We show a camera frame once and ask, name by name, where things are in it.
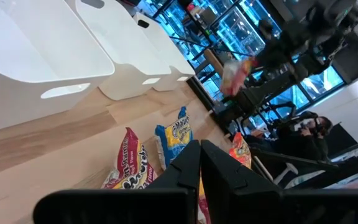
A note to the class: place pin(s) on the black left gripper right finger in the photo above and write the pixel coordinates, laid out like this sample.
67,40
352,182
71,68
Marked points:
244,202

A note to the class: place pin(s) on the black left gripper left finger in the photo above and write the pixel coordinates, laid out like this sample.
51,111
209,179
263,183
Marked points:
120,208

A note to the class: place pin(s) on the red-orange chicken ramen pack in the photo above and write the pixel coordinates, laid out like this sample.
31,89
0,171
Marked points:
239,152

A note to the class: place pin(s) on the red beef ramen pack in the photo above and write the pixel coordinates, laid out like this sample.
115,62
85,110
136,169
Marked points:
235,77

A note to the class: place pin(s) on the blue soy sauce ramen pack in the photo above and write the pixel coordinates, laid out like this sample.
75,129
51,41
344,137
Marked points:
174,137

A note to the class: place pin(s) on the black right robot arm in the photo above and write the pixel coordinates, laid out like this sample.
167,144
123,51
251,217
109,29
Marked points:
266,90

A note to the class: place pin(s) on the person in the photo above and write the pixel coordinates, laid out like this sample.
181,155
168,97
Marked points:
303,146

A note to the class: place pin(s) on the white plastic bin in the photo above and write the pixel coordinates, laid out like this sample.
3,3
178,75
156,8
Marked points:
166,53
26,40
120,40

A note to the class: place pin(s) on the black aluminium table rail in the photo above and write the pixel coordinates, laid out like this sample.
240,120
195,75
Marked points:
202,93

